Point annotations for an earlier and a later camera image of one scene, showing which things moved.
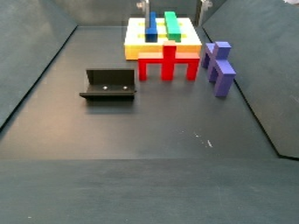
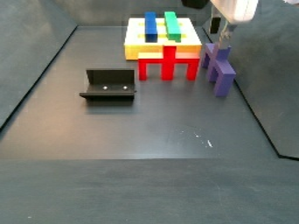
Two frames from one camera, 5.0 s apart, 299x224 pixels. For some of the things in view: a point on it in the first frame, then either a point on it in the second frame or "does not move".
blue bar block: (151, 31) does not move
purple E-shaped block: (220, 72) does not move
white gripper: (144, 6) -> (236, 10)
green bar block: (172, 25) does not move
